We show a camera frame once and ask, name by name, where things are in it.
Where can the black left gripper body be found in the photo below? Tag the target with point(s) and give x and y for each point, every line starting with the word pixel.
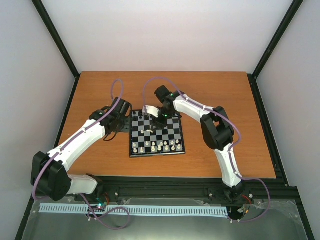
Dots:
pixel 122 127

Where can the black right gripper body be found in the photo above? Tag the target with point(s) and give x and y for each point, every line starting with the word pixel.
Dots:
pixel 163 123

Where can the black and grey chessboard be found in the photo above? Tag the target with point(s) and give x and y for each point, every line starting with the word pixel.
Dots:
pixel 172 132

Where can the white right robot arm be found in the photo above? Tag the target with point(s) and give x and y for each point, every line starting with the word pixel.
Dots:
pixel 217 132

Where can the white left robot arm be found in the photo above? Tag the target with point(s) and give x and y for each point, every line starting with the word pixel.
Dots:
pixel 49 173

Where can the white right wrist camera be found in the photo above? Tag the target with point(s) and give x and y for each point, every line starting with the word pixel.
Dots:
pixel 151 110

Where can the black aluminium frame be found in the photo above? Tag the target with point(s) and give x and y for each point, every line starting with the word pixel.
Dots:
pixel 147 187

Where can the light blue cable duct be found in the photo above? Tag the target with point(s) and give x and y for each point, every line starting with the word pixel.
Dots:
pixel 137 210

